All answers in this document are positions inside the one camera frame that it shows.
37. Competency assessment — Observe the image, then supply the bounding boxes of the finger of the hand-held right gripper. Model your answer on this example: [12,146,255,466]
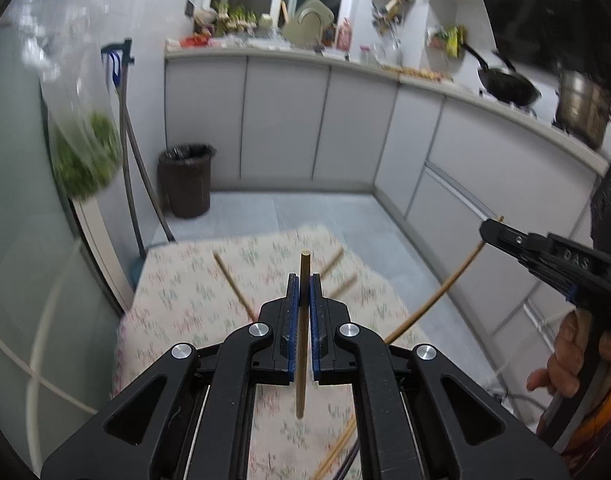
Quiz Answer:
[479,218,555,275]

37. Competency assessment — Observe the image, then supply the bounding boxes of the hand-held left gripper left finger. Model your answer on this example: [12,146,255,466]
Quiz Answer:
[40,272,302,480]

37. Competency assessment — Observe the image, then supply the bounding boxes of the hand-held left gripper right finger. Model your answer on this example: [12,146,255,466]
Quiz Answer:
[309,272,572,480]

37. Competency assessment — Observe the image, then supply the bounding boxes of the plain bamboo chopstick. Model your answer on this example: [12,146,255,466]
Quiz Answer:
[310,416,359,480]
[213,251,259,322]
[384,216,506,345]
[319,247,345,280]
[329,274,360,300]
[299,251,312,419]

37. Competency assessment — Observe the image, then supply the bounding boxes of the dark chopstick gold band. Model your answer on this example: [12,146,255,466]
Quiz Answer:
[335,442,360,480]

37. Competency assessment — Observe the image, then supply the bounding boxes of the person's right hand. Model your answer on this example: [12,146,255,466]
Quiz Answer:
[527,309,611,401]

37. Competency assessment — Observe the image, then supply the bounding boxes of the dark cloth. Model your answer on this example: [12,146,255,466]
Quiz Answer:
[589,159,611,261]

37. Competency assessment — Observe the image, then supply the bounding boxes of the floral tablecloth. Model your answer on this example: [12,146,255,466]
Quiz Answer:
[110,225,432,480]

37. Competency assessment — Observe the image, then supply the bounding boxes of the steel cooking pot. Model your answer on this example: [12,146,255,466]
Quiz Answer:
[554,70,611,149]

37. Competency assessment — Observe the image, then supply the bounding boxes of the black wok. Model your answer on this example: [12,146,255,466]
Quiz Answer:
[459,42,543,107]

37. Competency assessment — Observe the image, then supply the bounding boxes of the brown trash bin black liner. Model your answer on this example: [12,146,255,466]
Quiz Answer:
[158,143,217,219]

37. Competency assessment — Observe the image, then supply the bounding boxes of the white kitchen countertop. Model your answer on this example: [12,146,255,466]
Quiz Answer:
[164,42,611,171]

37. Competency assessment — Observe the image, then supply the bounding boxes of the grey kitchen base cabinets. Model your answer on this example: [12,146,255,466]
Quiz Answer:
[164,54,611,341]

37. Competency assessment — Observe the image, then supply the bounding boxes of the wooden board with food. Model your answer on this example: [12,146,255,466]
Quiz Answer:
[380,62,455,84]

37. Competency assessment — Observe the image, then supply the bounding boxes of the hanging seasoning packets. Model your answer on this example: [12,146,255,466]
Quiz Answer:
[427,25,467,59]

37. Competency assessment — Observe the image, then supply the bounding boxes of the clear glass jar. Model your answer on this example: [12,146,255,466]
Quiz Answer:
[370,42,403,66]

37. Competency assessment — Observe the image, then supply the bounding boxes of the black range hood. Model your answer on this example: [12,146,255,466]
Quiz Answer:
[467,0,611,82]

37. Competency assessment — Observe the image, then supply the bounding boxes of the plastic bag of greens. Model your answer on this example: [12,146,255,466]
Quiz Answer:
[16,0,125,199]

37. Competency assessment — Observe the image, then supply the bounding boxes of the frosted glass sliding door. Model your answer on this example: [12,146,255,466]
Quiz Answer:
[0,10,139,466]

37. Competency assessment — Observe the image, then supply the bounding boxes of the steel sink faucet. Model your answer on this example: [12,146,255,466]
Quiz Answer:
[298,9,327,54]

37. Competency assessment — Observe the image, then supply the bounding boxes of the potted green sprouts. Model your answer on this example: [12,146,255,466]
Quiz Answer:
[213,2,259,37]

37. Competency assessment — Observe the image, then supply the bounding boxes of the pale green cutting board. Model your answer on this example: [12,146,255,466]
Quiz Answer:
[283,0,336,49]

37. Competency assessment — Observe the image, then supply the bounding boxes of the wall mop clip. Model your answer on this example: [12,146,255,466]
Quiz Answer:
[102,38,136,86]

